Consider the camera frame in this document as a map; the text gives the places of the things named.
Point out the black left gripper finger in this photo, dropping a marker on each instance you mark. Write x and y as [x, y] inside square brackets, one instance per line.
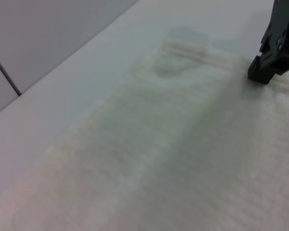
[274, 48]

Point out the cream ribbed towel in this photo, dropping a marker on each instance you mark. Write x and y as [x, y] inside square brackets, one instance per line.
[173, 149]

